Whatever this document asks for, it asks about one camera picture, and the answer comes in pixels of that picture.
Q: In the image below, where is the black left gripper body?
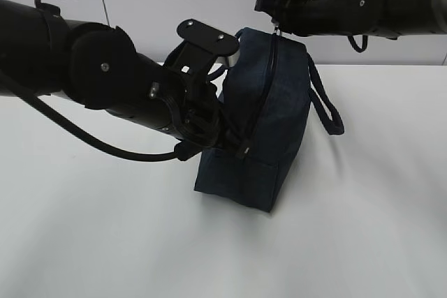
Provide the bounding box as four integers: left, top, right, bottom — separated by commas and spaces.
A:
174, 82, 250, 161

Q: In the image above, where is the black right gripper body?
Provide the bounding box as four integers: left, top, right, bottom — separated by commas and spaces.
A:
254, 0, 336, 37

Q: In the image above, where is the dark blue lunch bag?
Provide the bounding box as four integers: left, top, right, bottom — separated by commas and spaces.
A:
194, 27, 344, 213

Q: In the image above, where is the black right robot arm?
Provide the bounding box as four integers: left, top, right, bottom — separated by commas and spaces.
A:
254, 0, 446, 39

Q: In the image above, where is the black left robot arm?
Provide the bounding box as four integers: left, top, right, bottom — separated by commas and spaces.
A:
1, 0, 244, 162

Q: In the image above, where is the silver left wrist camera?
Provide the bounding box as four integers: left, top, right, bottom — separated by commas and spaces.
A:
164, 19, 240, 75

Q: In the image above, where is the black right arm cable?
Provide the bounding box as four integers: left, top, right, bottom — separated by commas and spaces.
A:
309, 0, 434, 54

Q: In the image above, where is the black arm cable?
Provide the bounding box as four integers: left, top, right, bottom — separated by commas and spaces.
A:
0, 0, 182, 163
309, 0, 434, 54

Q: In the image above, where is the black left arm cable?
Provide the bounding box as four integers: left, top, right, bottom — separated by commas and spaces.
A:
0, 0, 182, 163

